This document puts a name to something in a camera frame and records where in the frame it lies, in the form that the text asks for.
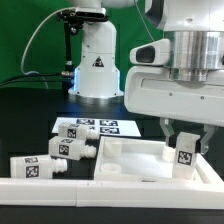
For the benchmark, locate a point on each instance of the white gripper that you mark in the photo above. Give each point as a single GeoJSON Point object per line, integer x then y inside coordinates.
{"type": "Point", "coordinates": [150, 91]}

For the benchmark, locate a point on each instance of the white square tabletop tray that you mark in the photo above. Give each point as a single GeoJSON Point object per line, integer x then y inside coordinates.
{"type": "Point", "coordinates": [125, 159]}

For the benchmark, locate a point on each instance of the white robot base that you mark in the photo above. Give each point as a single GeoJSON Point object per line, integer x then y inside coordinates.
{"type": "Point", "coordinates": [96, 80]}

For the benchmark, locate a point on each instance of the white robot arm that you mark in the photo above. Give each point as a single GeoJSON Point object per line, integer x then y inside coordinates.
{"type": "Point", "coordinates": [181, 75]}

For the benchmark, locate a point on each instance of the white sheet with tags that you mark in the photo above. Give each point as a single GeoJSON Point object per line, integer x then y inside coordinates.
{"type": "Point", "coordinates": [103, 126]}

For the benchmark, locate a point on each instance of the white L-shaped obstacle fence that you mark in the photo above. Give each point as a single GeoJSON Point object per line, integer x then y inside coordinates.
{"type": "Point", "coordinates": [80, 193]}

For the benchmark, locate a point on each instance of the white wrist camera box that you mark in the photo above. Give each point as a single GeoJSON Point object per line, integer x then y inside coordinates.
{"type": "Point", "coordinates": [153, 54]}

